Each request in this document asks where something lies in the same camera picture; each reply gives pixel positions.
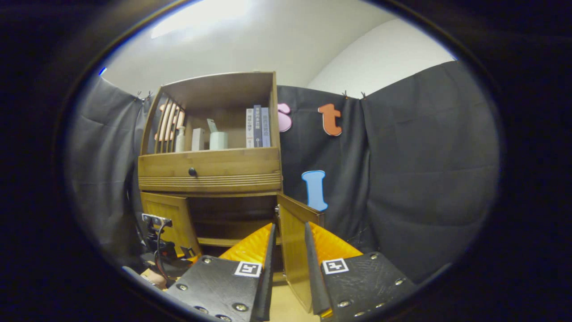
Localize wooden double-door shoe cabinet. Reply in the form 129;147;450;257
138;72;283;287

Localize wooden shoe cabinet door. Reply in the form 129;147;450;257
140;191;202;258
275;192;325;314

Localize black backdrop cloth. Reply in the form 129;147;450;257
67;60;500;284

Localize white cup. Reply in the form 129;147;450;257
209;131;229;150

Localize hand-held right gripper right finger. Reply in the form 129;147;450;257
305;221;418;319

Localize black cable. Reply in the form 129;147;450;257
154;219;174;284

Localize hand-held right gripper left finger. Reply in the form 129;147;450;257
165;222;277;322

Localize light blue spine book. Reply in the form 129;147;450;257
261;107;271;148

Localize wooden cabinet drawer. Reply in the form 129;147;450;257
138;148;282;193

